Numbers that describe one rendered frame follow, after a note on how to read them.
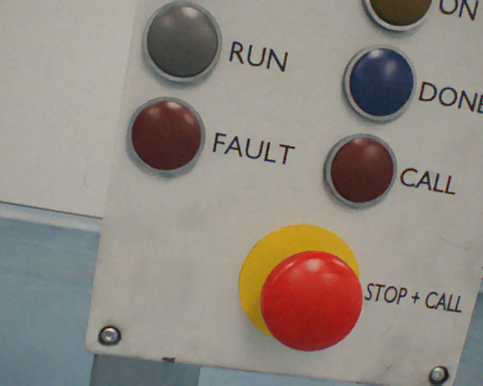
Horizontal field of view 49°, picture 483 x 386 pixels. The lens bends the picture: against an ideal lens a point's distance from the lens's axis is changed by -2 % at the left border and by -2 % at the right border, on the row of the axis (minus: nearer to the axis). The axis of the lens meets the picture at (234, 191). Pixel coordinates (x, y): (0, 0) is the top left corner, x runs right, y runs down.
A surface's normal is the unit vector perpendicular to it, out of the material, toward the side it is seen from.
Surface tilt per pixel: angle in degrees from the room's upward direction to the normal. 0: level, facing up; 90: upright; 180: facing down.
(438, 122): 90
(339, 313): 90
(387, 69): 87
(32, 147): 90
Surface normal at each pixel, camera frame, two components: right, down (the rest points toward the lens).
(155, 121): 0.07, 0.14
